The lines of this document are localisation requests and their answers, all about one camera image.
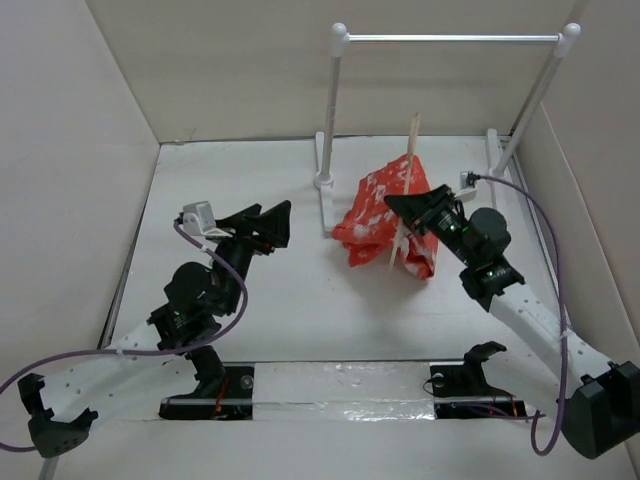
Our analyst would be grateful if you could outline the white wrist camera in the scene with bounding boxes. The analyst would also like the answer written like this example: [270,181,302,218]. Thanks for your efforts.
[454,171,481,202]
[179,201,231,238]

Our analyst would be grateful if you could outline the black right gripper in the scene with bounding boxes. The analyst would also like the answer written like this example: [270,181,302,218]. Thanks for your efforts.
[385,183,477,267]

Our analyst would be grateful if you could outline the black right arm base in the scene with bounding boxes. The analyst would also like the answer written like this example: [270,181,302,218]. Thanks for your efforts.
[422,341,529,421]

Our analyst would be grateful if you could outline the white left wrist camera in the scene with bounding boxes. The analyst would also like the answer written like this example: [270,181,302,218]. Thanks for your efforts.
[179,201,231,238]

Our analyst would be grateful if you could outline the white clothes rack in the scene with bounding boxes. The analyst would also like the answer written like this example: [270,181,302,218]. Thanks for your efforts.
[313,22,581,235]

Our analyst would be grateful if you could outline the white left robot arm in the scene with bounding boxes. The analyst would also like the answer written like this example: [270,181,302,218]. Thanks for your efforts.
[17,200,291,459]

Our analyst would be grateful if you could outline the wooden clothes hanger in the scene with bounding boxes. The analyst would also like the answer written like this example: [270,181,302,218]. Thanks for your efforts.
[385,112,422,276]

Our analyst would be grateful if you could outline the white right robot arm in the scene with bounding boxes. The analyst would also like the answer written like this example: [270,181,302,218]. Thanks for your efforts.
[384,185,639,459]

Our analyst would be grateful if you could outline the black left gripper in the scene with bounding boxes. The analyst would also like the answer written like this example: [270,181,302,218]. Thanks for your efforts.
[207,201,291,314]

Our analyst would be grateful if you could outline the red white patterned trousers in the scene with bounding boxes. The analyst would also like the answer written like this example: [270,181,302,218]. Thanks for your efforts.
[331,155,439,281]

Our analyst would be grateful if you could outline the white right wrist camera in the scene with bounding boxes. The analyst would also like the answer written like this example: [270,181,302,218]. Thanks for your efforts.
[454,171,481,202]

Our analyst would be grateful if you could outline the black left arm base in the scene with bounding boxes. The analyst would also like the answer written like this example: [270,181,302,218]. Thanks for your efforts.
[158,346,255,421]

